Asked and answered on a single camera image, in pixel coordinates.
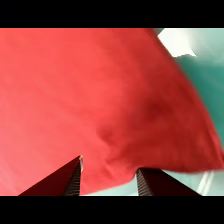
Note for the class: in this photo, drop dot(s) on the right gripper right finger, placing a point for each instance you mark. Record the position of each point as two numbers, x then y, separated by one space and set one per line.
163 183

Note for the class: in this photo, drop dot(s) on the red T-shirt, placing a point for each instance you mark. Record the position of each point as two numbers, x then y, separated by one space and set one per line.
83 100

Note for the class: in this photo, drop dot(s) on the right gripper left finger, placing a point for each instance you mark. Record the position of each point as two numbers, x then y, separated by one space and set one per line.
60 181

